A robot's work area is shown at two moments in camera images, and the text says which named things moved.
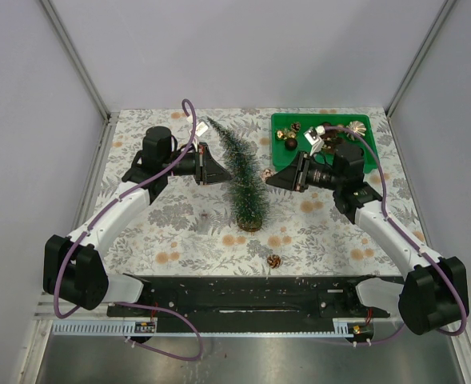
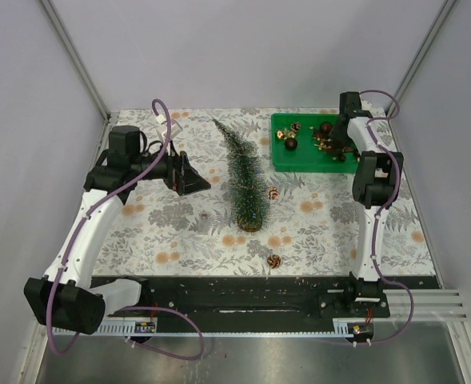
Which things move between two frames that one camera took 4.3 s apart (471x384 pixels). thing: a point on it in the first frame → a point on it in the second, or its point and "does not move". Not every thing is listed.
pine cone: [266, 173] → [273, 193]
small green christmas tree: [248, 195] does not move
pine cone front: [273, 261] does not move
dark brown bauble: [291, 144] does not move
